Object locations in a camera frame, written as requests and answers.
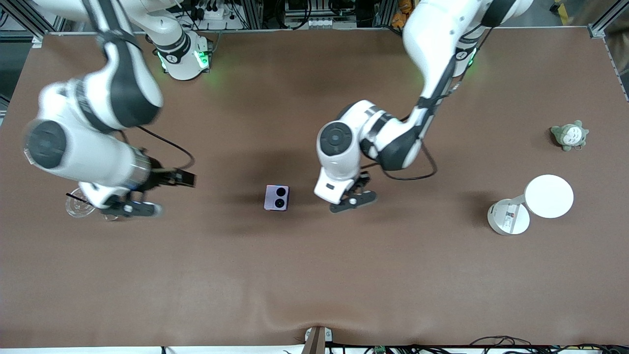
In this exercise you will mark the black drinking straw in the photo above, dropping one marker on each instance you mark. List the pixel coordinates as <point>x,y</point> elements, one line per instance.
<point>76,198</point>

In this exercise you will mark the aluminium frame post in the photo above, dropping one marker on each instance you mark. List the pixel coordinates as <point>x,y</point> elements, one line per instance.
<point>253,14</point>
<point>29,22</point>
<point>607,19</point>

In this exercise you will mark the grey-green plush toy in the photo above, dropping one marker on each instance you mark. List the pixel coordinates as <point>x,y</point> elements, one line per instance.
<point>569,135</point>

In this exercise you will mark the orange plush toy pile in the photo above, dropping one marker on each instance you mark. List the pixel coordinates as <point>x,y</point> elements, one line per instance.
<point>400,12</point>

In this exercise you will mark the clear plastic cup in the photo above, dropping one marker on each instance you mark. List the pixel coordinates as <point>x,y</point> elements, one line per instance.
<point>76,209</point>

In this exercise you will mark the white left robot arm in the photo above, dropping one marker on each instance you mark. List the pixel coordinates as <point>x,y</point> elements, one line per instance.
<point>393,142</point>

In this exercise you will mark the lilac folding phone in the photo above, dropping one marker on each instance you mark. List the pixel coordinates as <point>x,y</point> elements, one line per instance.
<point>276,197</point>

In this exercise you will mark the white round desk lamp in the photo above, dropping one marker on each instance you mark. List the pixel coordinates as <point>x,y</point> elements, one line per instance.
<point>533,204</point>

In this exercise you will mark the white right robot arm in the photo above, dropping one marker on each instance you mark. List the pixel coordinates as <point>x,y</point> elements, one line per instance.
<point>118,93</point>

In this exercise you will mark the white power strip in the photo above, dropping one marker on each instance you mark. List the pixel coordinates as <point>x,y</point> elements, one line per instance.
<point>215,12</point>
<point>319,22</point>

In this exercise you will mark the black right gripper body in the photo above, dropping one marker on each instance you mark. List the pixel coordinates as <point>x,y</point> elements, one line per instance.
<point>160,177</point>

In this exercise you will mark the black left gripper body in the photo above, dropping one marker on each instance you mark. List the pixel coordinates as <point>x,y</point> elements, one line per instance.
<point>362,183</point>

